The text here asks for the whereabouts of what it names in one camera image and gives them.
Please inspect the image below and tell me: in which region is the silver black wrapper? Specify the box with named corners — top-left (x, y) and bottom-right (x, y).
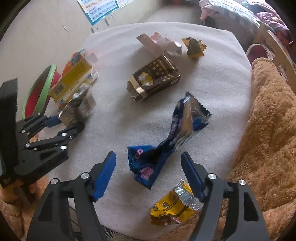
top-left (58, 83), bottom-right (96, 126)

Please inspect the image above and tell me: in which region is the yellow bear carton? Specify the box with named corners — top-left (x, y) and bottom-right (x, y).
top-left (49, 57), bottom-right (98, 103)

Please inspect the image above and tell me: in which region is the orange lion snack bag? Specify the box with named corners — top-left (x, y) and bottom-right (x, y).
top-left (62, 49), bottom-right (85, 76)

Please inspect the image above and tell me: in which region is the blue snack wrapper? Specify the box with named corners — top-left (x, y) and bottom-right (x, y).
top-left (127, 92), bottom-right (212, 189)

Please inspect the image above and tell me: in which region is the brown gold box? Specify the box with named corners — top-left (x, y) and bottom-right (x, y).
top-left (126, 55), bottom-right (181, 102)

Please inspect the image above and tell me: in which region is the person left hand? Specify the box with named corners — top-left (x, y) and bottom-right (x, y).
top-left (0, 179), bottom-right (23, 204)

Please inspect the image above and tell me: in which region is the red bin green rim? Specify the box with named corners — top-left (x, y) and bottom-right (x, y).
top-left (22, 64), bottom-right (61, 119)

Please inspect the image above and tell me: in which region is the yellow foil candy wrapper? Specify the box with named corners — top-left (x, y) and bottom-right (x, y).
top-left (150, 179), bottom-right (203, 226)

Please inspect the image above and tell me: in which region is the tan fuzzy blanket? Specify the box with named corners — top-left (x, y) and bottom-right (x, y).
top-left (162, 58), bottom-right (296, 241)

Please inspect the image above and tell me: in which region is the pink white torn box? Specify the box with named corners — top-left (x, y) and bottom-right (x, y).
top-left (137, 32), bottom-right (183, 59)

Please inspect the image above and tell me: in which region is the yellow brown crumpled wrapper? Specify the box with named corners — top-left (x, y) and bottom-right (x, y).
top-left (182, 37), bottom-right (207, 58)

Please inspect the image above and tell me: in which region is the bed with plaid sheet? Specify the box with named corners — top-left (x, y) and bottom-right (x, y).
top-left (199, 0), bottom-right (261, 29)

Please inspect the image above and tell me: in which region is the blue wall chart poster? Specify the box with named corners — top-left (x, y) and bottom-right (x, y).
top-left (77, 0), bottom-right (119, 26)

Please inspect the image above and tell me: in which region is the white wall chart poster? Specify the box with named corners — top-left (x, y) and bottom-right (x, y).
top-left (116, 0), bottom-right (133, 8)

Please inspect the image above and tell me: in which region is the wooden crib rail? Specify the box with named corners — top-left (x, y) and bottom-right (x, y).
top-left (252, 23), bottom-right (296, 93)

